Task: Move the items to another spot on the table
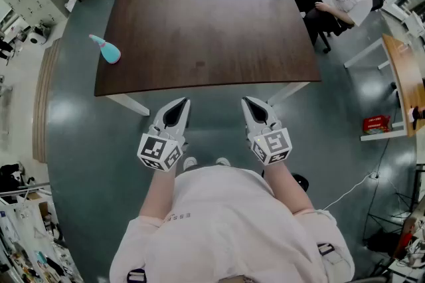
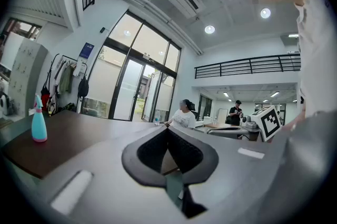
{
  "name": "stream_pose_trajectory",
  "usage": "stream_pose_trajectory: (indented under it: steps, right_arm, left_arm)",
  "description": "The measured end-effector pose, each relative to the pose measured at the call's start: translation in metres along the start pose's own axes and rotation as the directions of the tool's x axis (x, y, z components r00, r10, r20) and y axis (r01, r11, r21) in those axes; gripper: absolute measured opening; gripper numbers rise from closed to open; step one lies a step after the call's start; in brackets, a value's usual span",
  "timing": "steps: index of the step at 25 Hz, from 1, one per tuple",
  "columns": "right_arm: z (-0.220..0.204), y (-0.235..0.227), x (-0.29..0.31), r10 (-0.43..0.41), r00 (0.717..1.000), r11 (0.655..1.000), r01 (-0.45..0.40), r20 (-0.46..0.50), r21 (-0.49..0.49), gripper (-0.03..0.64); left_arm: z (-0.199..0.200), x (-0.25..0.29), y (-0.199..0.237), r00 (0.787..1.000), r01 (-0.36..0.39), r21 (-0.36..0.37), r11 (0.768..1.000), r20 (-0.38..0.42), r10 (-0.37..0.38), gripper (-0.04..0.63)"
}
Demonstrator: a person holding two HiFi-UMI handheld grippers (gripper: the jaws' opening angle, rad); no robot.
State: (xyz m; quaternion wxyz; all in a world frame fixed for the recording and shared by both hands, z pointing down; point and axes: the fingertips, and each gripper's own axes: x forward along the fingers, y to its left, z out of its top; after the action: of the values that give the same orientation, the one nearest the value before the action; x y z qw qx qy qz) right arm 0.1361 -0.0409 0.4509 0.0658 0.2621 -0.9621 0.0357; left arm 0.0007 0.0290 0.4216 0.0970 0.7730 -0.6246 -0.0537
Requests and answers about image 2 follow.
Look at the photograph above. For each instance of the grey locker cabinet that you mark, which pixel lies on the grey locker cabinet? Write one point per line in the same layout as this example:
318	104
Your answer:
25	78

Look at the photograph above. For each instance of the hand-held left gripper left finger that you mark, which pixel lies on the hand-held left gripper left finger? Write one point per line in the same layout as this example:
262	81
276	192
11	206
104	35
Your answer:
100	165

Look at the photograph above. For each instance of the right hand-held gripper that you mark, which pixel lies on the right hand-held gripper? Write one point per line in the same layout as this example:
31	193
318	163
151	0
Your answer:
268	123

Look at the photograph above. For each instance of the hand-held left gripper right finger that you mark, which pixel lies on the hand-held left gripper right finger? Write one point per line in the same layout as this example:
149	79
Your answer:
237	173

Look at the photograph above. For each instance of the black balcony railing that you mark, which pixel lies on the black balcony railing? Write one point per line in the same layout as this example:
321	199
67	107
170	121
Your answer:
247	65

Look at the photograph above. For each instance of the black hanging bag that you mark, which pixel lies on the black hanging bag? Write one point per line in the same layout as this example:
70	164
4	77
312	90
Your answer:
83	87

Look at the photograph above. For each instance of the white ceiling air conditioner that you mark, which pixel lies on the white ceiling air conditioner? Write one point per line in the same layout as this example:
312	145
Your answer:
185	0

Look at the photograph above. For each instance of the blue wall poster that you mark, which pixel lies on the blue wall poster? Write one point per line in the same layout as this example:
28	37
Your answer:
87	50

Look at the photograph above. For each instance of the person's right forearm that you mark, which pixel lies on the person's right forearm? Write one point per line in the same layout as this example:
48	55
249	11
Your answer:
296	123

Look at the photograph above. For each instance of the turquoise and pink spray bottle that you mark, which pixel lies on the turquoise and pink spray bottle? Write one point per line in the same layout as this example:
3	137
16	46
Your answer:
39	128

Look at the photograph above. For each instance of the black coat rack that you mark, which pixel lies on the black coat rack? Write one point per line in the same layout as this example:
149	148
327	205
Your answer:
65	65

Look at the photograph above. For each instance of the black framed glass door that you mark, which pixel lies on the black framed glass door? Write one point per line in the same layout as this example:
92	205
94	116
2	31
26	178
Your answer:
139	73

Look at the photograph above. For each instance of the round ceiling light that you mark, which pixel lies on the round ceiling light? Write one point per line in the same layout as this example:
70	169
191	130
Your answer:
265	13
209	29

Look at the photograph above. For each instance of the dark wooden table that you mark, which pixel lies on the dark wooden table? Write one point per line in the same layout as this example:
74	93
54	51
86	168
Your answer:
68	133

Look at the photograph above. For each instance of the red bag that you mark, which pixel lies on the red bag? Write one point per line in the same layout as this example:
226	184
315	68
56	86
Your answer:
44	98

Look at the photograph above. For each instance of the green jacket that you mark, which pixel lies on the green jacket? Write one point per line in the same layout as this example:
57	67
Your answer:
65	79

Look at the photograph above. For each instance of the person's white shirt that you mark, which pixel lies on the person's white shirt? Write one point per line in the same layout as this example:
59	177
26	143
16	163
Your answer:
318	54

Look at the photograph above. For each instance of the clear water bottle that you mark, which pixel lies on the clear water bottle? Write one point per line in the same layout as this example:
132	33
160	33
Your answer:
157	118

